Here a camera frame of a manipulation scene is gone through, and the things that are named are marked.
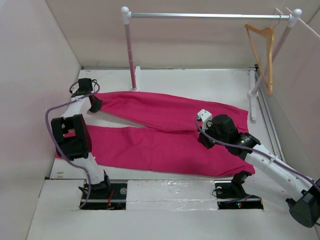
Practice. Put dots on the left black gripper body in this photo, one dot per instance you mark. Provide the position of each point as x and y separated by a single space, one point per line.
96 105

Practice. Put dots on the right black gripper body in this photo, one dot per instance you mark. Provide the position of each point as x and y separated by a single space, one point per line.
211 132

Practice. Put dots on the pink trousers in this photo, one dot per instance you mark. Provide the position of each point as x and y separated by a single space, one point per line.
165 138

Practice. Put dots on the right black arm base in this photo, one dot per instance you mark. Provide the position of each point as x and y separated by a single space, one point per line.
231 196

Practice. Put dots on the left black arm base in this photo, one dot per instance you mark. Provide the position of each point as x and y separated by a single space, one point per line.
115 199

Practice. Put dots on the wooden clothes hanger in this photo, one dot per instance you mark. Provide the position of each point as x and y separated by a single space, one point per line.
268 34

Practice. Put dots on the white metal clothes rack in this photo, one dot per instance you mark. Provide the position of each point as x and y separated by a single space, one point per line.
254 83

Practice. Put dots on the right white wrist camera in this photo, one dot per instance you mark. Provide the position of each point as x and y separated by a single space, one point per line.
203 117

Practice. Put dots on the aluminium table edge rail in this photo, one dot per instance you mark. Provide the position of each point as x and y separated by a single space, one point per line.
167 68

